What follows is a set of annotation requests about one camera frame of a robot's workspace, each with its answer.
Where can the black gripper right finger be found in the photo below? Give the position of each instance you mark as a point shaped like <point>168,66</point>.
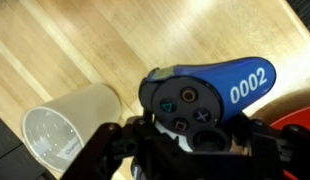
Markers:
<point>275,154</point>

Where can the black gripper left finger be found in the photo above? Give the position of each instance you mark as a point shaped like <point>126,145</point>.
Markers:
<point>105,151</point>

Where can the blue black game controller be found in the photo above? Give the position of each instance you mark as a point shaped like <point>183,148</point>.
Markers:
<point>193,103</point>

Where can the red plate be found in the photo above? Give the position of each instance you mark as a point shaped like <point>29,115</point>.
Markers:
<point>295,120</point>

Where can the white translucent cup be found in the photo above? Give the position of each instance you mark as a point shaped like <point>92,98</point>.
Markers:
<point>56,131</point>

